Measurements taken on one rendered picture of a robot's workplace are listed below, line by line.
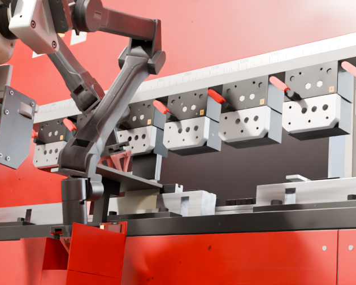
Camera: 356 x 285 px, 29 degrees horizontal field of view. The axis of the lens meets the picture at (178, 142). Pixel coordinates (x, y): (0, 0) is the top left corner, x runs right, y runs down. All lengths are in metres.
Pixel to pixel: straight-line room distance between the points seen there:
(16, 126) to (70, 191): 0.23
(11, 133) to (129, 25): 0.44
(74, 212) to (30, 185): 1.26
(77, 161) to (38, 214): 0.78
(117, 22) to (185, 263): 0.60
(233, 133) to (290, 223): 0.38
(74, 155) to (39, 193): 1.28
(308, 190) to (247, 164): 0.81
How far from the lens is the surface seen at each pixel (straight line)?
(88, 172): 1.60
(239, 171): 2.49
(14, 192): 2.81
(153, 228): 1.80
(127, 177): 1.90
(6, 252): 2.25
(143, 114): 2.08
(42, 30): 1.37
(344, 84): 1.74
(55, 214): 2.29
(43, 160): 2.38
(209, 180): 2.56
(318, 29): 1.80
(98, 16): 1.52
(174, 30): 2.11
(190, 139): 1.92
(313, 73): 1.75
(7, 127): 1.44
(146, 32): 1.80
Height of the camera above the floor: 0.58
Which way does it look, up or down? 16 degrees up
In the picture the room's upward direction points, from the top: 5 degrees clockwise
